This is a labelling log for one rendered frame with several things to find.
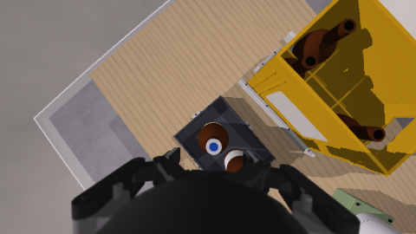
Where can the yellow crate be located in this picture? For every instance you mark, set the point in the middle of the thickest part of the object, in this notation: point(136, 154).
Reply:
point(372, 73)

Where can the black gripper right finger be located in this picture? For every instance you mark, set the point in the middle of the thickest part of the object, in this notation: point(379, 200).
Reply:
point(311, 206)

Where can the brown glass bottle with beige label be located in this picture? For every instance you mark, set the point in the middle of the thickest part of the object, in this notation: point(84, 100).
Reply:
point(213, 138)

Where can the white flat bar with screws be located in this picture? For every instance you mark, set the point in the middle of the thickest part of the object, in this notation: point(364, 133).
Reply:
point(268, 110)

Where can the brown glass bottle with white label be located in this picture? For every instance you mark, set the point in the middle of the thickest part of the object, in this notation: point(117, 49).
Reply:
point(233, 160)

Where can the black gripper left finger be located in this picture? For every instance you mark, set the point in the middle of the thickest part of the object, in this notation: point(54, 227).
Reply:
point(95, 206)

